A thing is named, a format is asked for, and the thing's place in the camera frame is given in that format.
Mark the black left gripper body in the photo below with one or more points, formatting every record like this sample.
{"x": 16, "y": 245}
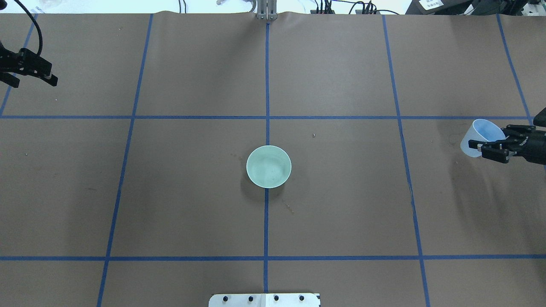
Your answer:
{"x": 26, "y": 64}

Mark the light blue plastic cup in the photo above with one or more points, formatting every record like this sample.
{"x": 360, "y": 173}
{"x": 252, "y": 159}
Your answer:
{"x": 480, "y": 130}

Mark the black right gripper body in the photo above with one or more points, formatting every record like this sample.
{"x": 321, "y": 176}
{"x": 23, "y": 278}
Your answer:
{"x": 534, "y": 146}

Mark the aluminium frame post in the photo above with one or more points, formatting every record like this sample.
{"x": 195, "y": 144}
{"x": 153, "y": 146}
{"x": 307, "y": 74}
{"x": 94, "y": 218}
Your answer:
{"x": 266, "y": 9}

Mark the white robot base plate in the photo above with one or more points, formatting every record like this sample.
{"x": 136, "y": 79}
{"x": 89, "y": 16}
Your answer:
{"x": 265, "y": 300}

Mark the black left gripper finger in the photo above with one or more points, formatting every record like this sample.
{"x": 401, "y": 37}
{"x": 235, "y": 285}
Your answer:
{"x": 51, "y": 79}
{"x": 9, "y": 79}

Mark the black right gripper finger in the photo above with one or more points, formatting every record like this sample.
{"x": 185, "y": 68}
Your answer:
{"x": 498, "y": 151}
{"x": 518, "y": 131}

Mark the pale green ceramic bowl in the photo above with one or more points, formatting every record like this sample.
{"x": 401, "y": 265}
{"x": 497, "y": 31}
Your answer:
{"x": 269, "y": 166}

